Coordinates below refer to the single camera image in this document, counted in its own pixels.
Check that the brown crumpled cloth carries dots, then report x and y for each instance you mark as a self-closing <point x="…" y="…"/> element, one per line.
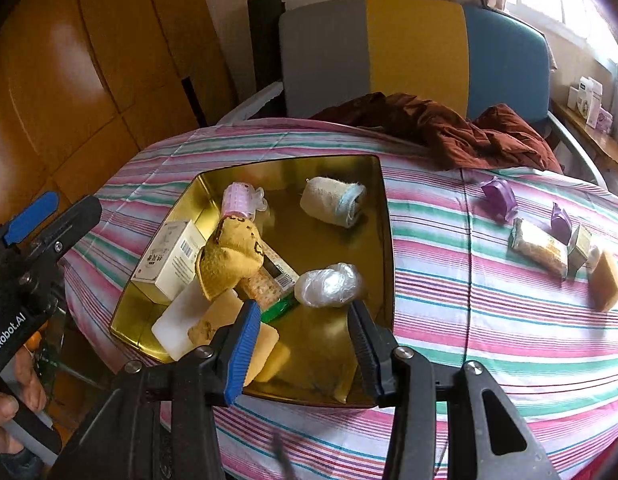
<point x="439" y="130"/>

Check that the white cardboard box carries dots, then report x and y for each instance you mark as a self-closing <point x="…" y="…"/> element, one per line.
<point x="174" y="265"/>

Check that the person's left hand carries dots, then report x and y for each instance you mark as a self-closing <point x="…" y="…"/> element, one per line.
<point x="4" y="410"/>

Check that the yellow sponge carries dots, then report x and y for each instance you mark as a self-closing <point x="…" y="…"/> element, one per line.
<point x="609" y="280"/>
<point x="214" y="320"/>
<point x="269" y="352"/>

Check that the black upright post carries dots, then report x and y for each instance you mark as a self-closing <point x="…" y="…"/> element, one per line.
<point x="265" y="50"/>

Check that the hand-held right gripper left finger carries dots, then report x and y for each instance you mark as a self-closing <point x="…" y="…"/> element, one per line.
<point x="244" y="350"/>

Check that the yellow plush toy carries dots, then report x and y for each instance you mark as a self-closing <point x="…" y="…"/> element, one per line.
<point x="229" y="255"/>

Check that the grey yellow blue headboard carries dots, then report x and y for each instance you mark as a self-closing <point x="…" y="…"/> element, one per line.
<point x="414" y="50"/>

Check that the orange fruit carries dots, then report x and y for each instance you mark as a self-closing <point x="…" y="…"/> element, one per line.
<point x="34" y="340"/>

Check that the white carton on desk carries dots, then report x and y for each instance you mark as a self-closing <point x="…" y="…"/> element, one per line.
<point x="584" y="100"/>

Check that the white soap bar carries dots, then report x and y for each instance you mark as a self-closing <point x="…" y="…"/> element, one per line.
<point x="176" y="322"/>

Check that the cream box green leaves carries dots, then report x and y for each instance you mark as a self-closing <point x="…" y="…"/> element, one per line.
<point x="580" y="246"/>

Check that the cereal bar packet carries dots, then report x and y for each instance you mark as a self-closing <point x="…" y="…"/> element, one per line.
<point x="539" y="247"/>

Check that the wooden wardrobe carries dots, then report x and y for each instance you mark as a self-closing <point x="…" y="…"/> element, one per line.
<point x="89" y="85"/>

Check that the pink hair roller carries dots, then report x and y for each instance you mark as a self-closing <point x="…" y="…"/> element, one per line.
<point x="236" y="200"/>

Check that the wooden desk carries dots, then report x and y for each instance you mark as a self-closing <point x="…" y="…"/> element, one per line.
<point x="604" y="150"/>

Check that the small barcode box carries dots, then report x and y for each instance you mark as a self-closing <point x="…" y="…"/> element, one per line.
<point x="281" y="265"/>

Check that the small purple carton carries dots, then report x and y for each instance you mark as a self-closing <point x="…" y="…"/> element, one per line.
<point x="605" y="121"/>

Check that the clear cracker packet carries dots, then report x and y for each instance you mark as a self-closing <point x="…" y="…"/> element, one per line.
<point x="261" y="287"/>

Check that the striped bed sheet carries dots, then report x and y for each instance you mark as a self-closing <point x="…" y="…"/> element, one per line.
<point x="489" y="335"/>

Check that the white bandage roll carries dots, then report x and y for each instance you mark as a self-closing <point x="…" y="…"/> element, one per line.
<point x="329" y="200"/>

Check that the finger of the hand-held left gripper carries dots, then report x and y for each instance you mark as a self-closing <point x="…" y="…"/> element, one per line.
<point x="71" y="227"/>
<point x="31" y="217"/>

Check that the gold tin box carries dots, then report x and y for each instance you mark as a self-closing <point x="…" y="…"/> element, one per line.
<point x="299" y="245"/>

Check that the small white object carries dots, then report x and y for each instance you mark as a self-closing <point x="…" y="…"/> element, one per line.
<point x="593" y="258"/>

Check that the purple packet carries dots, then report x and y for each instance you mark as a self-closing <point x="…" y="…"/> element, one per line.
<point x="499" y="200"/>
<point x="561" y="222"/>

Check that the green packet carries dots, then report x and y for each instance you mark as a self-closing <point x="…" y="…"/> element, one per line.
<point x="281" y="307"/>

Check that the clear plastic bag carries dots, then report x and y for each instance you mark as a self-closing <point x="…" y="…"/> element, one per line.
<point x="329" y="285"/>

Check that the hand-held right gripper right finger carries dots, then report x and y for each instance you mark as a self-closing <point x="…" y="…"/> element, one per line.
<point x="371" y="360"/>

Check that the white bed rail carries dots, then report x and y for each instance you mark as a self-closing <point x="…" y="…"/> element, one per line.
<point x="249" y="102"/>
<point x="576" y="145"/>

